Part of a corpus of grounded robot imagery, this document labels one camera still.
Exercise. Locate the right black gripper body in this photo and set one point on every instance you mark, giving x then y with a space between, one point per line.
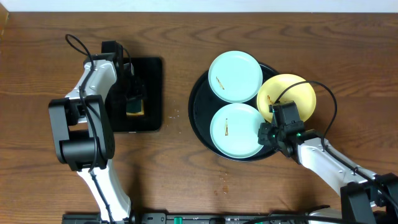
269 135

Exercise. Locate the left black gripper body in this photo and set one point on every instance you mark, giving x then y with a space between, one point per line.
135 94

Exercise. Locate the yellow green sponge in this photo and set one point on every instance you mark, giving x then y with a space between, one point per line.
135 108

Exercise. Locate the yellow plate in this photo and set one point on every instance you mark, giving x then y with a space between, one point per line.
303 95

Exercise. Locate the light blue plate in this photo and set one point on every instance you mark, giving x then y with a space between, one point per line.
234 128
235 76

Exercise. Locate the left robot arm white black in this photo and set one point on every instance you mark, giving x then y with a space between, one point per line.
82 133

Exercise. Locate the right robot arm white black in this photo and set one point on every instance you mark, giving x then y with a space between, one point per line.
366 197

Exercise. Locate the black square tray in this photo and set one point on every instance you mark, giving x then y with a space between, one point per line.
150 70

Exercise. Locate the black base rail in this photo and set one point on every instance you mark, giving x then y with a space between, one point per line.
163 218

